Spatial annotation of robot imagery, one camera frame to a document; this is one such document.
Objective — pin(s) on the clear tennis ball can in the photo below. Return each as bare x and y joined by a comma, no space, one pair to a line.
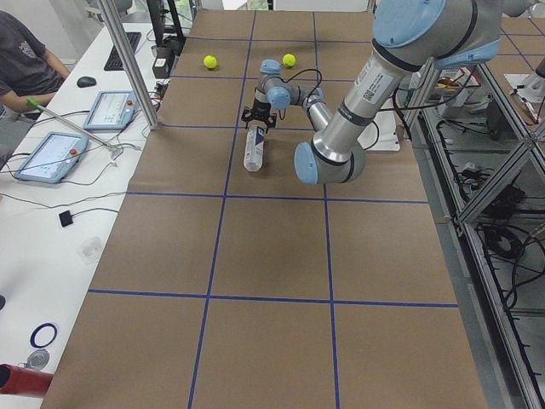
254,147

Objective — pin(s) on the thin rod green tip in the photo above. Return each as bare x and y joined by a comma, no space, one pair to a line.
34,104

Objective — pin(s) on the far blue teach pendant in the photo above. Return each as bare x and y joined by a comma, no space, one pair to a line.
111,111

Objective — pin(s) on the aluminium frame post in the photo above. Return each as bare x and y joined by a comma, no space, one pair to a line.
120,40

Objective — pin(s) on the small black square device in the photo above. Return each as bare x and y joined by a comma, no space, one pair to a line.
66,218

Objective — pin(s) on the black monitor stand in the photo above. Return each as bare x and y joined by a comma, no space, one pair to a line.
166,25

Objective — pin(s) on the grey metal disc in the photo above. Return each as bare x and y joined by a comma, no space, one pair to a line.
38,360

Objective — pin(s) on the aluminium frame rack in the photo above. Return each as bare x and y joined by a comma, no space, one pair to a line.
482,153

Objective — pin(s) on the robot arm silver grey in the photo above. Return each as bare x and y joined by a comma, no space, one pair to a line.
405,35

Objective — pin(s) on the tennis ball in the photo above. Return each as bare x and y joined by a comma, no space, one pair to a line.
289,60
210,62

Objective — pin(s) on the red cylinder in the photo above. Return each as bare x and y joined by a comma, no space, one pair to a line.
17,380

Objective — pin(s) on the blue teach pendant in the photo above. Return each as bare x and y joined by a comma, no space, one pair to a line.
111,111
53,159

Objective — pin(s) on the near blue teach pendant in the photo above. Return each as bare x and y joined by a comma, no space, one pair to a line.
53,159

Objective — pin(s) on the black box white label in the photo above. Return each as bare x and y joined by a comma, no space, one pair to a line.
163,63

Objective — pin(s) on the seated person dark shirt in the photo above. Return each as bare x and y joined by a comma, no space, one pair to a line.
28,68

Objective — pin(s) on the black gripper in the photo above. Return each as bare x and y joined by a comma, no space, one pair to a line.
260,106

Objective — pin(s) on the black computer mouse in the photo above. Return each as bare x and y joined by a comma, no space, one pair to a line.
86,81

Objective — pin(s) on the blue tape roll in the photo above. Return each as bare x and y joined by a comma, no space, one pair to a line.
43,335

